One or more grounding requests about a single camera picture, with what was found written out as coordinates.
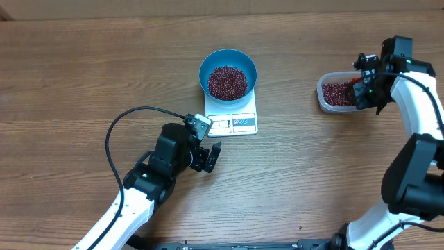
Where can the orange scoop with blue handle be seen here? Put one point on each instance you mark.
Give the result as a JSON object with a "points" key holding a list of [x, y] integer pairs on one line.
{"points": [[353, 81]]}

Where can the clear plastic food container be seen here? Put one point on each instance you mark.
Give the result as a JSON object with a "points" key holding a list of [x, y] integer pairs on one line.
{"points": [[330, 78]]}

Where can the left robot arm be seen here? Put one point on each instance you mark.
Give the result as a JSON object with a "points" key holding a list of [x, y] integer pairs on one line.
{"points": [[151, 182]]}

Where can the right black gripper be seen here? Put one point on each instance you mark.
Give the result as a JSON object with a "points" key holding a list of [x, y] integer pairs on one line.
{"points": [[361, 103]]}

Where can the red beans in bowl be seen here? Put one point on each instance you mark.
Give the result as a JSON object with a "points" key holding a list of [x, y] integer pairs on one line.
{"points": [[227, 83]]}

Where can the white digital kitchen scale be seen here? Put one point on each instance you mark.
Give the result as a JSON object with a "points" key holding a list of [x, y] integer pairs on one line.
{"points": [[232, 118]]}

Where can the teal plastic bowl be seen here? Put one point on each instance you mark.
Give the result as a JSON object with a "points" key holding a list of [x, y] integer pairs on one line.
{"points": [[230, 57]]}

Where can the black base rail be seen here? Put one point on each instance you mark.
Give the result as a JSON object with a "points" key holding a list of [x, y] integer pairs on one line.
{"points": [[239, 246]]}

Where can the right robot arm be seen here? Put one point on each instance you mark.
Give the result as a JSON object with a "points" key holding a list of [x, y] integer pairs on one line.
{"points": [[410, 195]]}

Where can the red adzuki beans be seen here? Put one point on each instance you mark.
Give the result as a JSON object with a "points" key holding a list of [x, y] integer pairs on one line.
{"points": [[338, 94]]}

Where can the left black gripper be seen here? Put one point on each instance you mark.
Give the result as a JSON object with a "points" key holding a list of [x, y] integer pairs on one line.
{"points": [[198, 161]]}

